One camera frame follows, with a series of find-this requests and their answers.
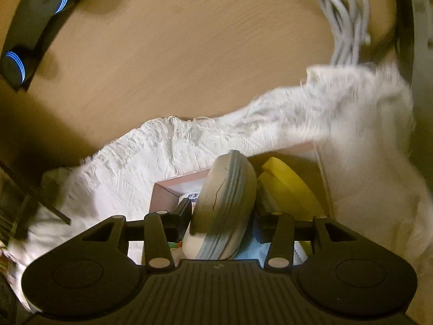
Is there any white fluffy blanket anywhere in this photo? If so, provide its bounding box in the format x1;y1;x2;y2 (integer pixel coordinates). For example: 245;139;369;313
7;64;427;316

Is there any white coiled cable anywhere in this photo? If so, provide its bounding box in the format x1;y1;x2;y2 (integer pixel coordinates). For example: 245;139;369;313
316;0;373;67

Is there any pink box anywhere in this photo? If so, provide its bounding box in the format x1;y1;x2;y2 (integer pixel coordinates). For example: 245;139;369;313
142;142;335;265

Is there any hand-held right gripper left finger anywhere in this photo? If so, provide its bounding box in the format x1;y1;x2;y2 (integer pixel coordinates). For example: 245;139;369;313
79;198;193;273

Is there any white round zipper pouch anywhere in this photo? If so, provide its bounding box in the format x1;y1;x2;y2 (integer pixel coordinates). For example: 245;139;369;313
183;149;258;260

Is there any dark frame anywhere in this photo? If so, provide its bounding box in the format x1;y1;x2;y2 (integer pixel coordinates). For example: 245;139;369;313
0;161;72;244

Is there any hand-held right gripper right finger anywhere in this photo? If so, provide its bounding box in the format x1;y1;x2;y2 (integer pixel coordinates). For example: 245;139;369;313
255;210;353;272

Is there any grey dark-edged panel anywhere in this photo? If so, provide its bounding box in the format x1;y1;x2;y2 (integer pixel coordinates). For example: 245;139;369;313
389;0;433;132

